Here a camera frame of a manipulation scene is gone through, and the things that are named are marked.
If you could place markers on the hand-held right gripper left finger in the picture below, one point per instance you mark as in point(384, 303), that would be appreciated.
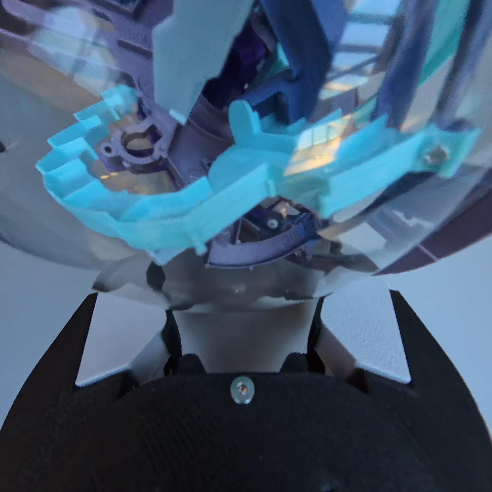
point(119, 338)

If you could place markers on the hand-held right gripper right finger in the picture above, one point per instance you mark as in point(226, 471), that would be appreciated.
point(365, 330)

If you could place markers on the clear plastic maze ball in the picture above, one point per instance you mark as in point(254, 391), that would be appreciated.
point(230, 184)

